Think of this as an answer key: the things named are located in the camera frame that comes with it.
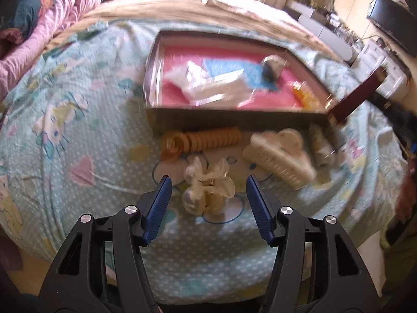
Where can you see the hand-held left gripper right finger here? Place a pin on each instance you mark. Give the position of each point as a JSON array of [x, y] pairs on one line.
[[260, 208]]

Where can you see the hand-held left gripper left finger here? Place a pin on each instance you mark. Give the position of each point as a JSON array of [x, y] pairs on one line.
[[159, 205]]

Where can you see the translucent white hair claw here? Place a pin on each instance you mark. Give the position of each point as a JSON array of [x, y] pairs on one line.
[[205, 182]]

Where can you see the shallow dark cardboard box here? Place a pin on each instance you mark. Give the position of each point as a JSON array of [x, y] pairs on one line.
[[228, 119]]

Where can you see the clear plastic box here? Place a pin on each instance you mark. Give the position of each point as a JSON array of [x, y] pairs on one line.
[[211, 86]]

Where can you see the dark red hair clip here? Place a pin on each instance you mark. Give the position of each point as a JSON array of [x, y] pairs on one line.
[[358, 96]]

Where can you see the cream hair claw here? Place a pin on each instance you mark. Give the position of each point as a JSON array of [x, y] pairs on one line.
[[280, 159]]

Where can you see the small beige hair clip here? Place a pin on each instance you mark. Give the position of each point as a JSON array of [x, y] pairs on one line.
[[322, 146]]

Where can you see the cartoon cat printed blanket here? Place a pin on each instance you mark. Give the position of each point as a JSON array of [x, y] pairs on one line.
[[81, 130]]

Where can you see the white drawer dresser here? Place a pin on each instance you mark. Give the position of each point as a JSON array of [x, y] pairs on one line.
[[384, 68]]

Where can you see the white and grey cabinet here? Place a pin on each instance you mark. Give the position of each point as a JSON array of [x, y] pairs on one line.
[[319, 29]]

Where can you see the tan bedsheet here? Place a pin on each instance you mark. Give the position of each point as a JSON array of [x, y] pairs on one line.
[[182, 9]]

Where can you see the pink quilt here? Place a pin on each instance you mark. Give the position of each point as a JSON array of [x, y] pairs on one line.
[[62, 16]]

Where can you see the black flat television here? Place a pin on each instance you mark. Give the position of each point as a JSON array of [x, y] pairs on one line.
[[395, 22]]

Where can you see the dark floral blanket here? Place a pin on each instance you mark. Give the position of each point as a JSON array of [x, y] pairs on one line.
[[22, 9]]

